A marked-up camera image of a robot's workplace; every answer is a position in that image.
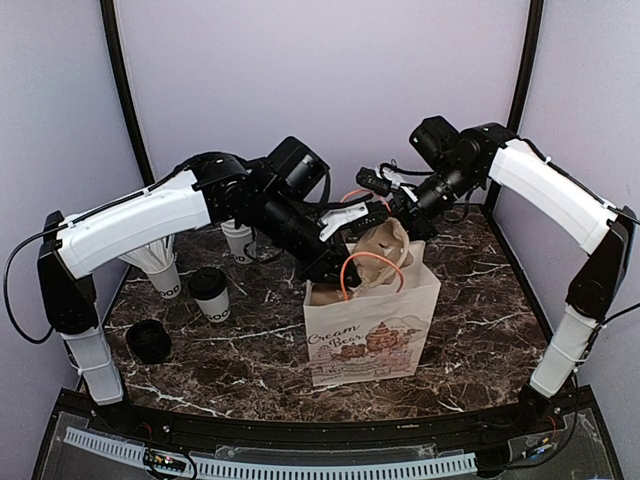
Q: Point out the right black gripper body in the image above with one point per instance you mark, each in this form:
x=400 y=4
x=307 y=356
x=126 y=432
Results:
x=454 y=182

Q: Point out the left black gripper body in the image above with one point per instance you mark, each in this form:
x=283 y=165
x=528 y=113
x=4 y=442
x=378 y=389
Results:
x=278 y=218

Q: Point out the brown cardboard cup carrier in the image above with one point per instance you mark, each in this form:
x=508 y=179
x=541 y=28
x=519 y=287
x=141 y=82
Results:
x=383 y=249

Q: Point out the stack of white paper cups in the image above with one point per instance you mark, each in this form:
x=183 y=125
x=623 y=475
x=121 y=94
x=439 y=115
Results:
x=241 y=241

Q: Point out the single black cup lid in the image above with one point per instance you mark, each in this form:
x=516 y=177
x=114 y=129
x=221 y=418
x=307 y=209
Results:
x=207 y=283

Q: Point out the single white paper cup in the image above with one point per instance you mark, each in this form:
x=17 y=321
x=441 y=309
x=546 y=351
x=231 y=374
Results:
x=215 y=309

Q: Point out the printed paper takeout bag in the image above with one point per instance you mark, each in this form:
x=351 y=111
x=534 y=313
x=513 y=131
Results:
x=377 y=336

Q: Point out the stack of black lids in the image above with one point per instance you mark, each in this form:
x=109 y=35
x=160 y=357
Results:
x=149 y=341

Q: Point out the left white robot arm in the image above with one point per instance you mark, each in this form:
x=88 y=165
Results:
x=266 y=193

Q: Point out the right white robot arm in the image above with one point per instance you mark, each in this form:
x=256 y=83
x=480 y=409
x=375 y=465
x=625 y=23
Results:
x=463 y=161

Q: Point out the white cup holding straws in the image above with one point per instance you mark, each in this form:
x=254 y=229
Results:
x=166 y=282

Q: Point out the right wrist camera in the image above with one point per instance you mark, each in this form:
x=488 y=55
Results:
x=432 y=139

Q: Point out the white slotted cable duct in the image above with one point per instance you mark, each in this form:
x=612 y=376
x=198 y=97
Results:
x=260 y=463

